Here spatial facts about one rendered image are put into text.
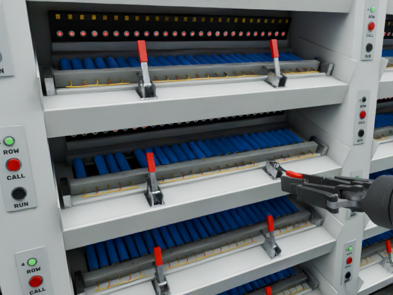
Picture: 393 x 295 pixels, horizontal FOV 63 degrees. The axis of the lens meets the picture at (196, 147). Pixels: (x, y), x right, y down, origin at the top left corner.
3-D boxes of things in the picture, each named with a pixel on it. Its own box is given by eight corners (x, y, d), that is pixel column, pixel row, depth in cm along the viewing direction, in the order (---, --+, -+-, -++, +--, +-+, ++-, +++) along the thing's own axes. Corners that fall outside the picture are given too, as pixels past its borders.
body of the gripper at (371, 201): (389, 240, 42) (332, 222, 50) (429, 225, 45) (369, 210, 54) (385, 184, 41) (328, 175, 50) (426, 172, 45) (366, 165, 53)
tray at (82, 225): (335, 182, 77) (350, 148, 72) (65, 251, 53) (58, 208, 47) (284, 139, 92) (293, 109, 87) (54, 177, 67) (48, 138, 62)
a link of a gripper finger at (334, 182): (369, 184, 49) (377, 182, 49) (322, 173, 59) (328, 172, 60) (371, 209, 49) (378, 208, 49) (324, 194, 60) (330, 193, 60)
